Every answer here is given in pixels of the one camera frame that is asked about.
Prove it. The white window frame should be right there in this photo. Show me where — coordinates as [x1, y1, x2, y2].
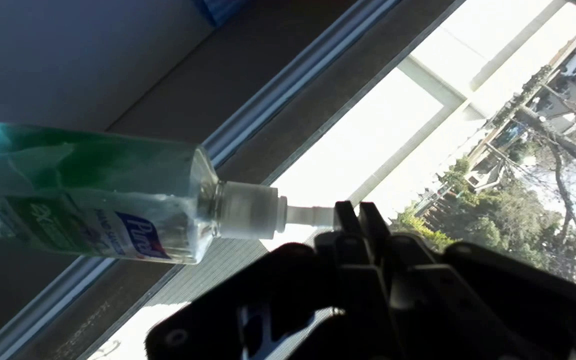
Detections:
[0, 0, 576, 360]

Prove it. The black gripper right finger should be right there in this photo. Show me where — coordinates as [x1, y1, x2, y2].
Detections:
[358, 200, 576, 360]

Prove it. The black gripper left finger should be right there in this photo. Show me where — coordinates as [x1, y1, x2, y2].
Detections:
[144, 197, 395, 360]

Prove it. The green outdoor tree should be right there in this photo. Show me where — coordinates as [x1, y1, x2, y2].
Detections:
[393, 98, 576, 296]

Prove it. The clear green hand sanitizer bottle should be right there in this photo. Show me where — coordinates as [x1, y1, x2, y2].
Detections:
[0, 117, 336, 267]

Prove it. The blue sponge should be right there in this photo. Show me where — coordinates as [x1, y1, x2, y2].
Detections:
[192, 0, 256, 27]

